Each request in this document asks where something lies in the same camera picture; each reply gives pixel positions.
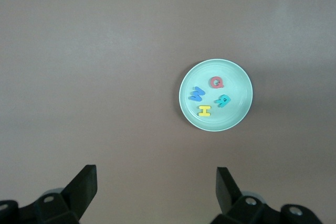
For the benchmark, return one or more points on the green round plate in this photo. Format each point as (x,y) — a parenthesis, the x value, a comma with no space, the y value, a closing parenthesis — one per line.
(236,119)

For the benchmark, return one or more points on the blue foam capital M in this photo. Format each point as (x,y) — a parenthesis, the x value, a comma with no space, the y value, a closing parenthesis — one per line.
(197,94)

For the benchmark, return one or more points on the teal foam letter k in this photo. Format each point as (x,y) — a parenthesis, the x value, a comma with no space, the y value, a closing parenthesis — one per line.
(223,100)

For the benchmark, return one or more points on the yellow foam letter H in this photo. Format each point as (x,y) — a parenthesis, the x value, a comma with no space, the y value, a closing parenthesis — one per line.
(204,111)

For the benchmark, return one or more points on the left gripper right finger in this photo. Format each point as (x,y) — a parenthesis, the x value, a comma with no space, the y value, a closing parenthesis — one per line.
(225,190)

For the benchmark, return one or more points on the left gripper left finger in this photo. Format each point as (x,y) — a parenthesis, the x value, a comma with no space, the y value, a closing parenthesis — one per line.
(84,184)

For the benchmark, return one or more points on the pink foam letter Q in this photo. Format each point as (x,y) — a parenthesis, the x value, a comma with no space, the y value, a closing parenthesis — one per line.
(216,82)

